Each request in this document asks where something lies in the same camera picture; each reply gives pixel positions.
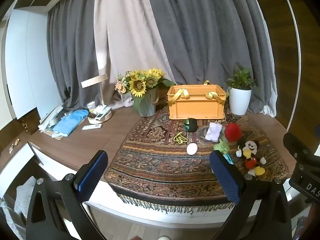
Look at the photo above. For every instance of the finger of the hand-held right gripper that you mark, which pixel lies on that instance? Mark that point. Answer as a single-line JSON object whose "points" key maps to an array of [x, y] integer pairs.
{"points": [[293, 142]]}

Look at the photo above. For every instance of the sunflower bouquet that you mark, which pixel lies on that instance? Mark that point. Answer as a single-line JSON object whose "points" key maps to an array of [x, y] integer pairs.
{"points": [[137, 85]]}

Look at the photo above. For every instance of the white desk lamp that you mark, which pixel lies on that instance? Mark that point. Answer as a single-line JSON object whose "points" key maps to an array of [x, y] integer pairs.
{"points": [[93, 81]]}

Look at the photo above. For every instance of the white wardrobe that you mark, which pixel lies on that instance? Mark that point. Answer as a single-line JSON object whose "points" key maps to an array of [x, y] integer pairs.
{"points": [[25, 67]]}

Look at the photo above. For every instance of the white soft cloth toy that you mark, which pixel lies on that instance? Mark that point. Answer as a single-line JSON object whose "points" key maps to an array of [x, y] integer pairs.
{"points": [[213, 132]]}

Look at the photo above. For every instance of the black cylinder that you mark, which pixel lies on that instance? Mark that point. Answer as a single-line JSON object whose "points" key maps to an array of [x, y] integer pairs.
{"points": [[192, 125]]}

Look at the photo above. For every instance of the red pompom ball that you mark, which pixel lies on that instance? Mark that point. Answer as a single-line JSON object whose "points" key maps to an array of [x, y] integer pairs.
{"points": [[233, 132]]}

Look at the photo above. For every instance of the grey curtain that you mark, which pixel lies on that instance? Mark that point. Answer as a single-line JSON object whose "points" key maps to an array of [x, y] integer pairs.
{"points": [[72, 50], [200, 30]]}

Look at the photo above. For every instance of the mouse plush toy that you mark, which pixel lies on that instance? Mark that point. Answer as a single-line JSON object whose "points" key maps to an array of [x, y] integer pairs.
{"points": [[248, 152]]}

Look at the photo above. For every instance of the pale pink egg toy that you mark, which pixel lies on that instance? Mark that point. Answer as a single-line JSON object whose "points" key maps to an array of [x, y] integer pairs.
{"points": [[192, 149]]}

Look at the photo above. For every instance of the white ribbed plant pot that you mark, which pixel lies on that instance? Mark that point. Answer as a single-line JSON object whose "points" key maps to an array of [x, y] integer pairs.
{"points": [[240, 101]]}

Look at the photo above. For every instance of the patterned fringed table cloth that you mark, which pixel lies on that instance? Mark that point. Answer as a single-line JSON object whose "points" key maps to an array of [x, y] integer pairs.
{"points": [[155, 160]]}

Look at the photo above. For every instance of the pink flower bouquet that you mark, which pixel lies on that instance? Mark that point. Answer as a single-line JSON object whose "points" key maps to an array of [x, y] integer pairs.
{"points": [[121, 83]]}

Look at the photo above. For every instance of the orange plastic crate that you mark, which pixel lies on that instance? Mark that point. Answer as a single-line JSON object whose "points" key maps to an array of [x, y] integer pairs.
{"points": [[195, 105]]}

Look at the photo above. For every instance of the green potted plant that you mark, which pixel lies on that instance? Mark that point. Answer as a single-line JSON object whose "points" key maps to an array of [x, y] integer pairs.
{"points": [[241, 78]]}

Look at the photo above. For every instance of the blue cloth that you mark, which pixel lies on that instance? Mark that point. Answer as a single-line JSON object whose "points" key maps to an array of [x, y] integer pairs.
{"points": [[71, 121]]}

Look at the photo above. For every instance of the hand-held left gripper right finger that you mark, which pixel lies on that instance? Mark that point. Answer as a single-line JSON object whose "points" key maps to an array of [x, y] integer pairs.
{"points": [[225, 175]]}

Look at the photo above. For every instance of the small green object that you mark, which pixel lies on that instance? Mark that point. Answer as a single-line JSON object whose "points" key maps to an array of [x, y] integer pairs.
{"points": [[186, 126]]}

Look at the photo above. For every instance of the white sheer curtain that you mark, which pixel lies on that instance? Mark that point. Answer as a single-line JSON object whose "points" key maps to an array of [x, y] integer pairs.
{"points": [[270, 111]]}

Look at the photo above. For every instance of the white remote control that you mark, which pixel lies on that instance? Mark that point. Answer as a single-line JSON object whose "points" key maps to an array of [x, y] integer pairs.
{"points": [[91, 127]]}

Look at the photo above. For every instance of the long white box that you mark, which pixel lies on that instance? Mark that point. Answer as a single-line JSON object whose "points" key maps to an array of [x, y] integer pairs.
{"points": [[51, 116]]}

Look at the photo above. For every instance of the grey-green flower bucket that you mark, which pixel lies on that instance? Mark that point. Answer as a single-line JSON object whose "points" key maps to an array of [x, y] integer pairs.
{"points": [[147, 105]]}

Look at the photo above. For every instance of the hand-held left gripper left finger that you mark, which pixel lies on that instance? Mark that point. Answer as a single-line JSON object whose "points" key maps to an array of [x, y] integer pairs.
{"points": [[92, 170]]}

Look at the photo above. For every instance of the green plush toy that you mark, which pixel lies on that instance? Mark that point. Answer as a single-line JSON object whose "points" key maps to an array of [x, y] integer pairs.
{"points": [[221, 146]]}

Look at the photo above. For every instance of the beige curtain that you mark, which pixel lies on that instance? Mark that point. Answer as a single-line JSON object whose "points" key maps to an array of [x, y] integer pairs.
{"points": [[125, 42]]}

